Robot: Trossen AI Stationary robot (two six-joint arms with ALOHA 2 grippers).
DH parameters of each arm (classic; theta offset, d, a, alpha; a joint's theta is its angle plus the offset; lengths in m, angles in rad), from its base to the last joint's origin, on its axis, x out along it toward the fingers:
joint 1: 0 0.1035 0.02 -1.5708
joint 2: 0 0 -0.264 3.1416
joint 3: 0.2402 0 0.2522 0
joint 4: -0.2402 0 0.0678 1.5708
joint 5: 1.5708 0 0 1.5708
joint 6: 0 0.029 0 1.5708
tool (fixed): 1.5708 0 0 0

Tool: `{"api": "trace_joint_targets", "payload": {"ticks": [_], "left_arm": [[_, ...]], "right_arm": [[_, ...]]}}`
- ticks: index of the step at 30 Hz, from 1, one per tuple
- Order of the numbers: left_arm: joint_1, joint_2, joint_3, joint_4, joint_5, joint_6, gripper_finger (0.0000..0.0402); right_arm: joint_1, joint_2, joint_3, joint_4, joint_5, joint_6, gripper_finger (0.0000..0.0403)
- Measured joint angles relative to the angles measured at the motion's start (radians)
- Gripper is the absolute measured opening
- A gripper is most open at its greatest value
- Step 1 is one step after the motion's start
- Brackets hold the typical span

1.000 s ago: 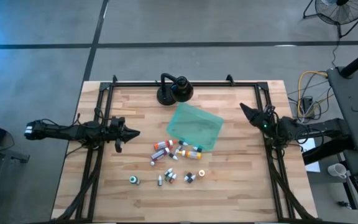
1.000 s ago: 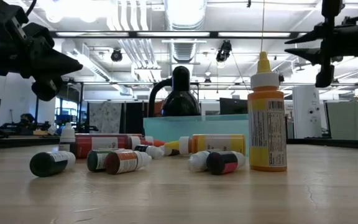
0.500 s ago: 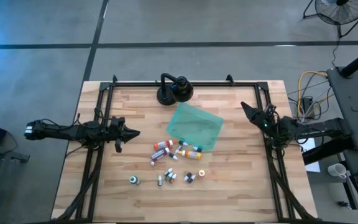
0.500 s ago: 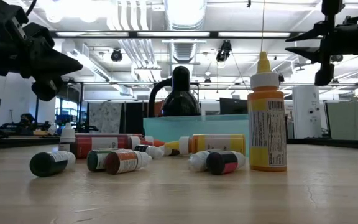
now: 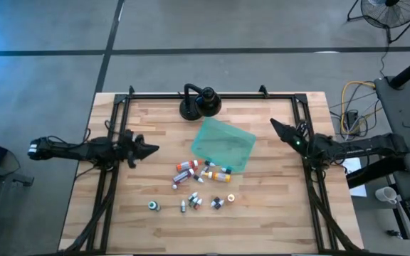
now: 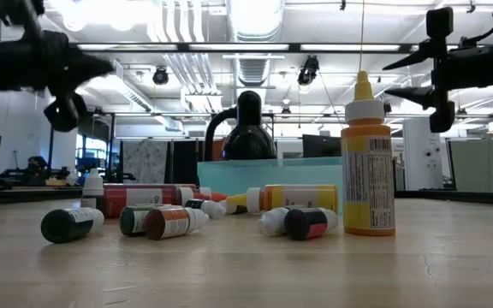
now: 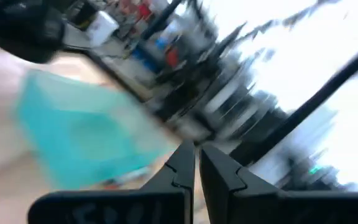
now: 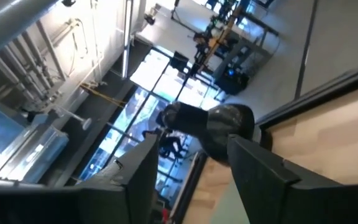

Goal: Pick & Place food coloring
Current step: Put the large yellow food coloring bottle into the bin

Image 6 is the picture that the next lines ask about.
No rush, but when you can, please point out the large yellow food coloring bottle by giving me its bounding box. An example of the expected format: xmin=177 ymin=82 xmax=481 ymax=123
xmin=340 ymin=70 xmax=397 ymax=237
xmin=225 ymin=183 xmax=341 ymax=215

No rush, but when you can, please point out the person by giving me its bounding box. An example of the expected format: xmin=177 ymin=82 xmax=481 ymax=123
xmin=27 ymin=155 xmax=50 ymax=175

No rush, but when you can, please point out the small dark green coloring bottle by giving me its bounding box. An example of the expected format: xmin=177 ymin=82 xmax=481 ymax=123
xmin=39 ymin=206 xmax=105 ymax=245

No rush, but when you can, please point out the black overhead light bar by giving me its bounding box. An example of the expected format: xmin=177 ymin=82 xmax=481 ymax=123
xmin=68 ymin=41 xmax=461 ymax=55

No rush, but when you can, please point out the small white-capped coloring bottle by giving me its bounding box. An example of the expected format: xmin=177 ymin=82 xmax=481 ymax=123
xmin=80 ymin=168 xmax=105 ymax=210

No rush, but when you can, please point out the small black bottle pink label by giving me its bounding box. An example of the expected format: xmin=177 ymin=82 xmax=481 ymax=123
xmin=283 ymin=207 xmax=340 ymax=241

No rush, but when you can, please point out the white pillar cabinet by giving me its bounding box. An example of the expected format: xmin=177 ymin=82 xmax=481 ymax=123
xmin=402 ymin=117 xmax=444 ymax=192

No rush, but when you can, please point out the speckled grey panel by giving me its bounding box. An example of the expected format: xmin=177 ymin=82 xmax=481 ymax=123
xmin=122 ymin=139 xmax=169 ymax=185

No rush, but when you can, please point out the black overhead rig camera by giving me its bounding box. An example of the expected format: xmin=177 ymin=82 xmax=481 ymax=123
xmin=296 ymin=54 xmax=320 ymax=86

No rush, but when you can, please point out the black partition panel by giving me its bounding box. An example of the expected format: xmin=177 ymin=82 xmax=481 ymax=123
xmin=171 ymin=140 xmax=205 ymax=186

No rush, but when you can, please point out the translucent teal plastic bin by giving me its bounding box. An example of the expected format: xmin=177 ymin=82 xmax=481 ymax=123
xmin=197 ymin=157 xmax=344 ymax=215

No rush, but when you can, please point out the black computer monitor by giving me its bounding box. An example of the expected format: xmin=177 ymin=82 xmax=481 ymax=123
xmin=301 ymin=133 xmax=342 ymax=159

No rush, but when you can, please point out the silver ventilation duct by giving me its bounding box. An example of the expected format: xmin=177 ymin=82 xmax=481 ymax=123
xmin=224 ymin=0 xmax=286 ymax=86

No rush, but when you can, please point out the thin hanging cable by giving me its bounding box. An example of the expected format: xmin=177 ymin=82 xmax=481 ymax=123
xmin=359 ymin=0 xmax=365 ymax=73

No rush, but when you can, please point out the small black food coloring bottle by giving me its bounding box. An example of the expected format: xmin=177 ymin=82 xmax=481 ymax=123
xmin=185 ymin=198 xmax=227 ymax=218

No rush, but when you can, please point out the small brown orange coloring bottle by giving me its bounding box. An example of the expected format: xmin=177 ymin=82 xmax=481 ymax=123
xmin=144 ymin=206 xmax=211 ymax=241

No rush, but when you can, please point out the black gooseneck desk lamp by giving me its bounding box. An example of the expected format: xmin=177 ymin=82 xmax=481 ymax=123
xmin=204 ymin=90 xmax=278 ymax=187

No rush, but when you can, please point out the large red food coloring bottle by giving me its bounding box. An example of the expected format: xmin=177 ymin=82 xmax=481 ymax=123
xmin=98 ymin=187 xmax=213 ymax=219

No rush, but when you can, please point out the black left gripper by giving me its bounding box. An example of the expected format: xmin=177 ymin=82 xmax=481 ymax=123
xmin=0 ymin=30 xmax=116 ymax=133

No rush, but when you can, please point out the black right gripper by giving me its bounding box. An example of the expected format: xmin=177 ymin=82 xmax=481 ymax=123
xmin=382 ymin=7 xmax=493 ymax=133

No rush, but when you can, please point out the small black bottle white label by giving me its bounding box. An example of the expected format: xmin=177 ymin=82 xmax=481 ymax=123
xmin=119 ymin=204 xmax=184 ymax=238

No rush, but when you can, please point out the green partition screen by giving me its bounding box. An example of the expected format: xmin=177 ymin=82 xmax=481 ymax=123
xmin=448 ymin=139 xmax=493 ymax=193

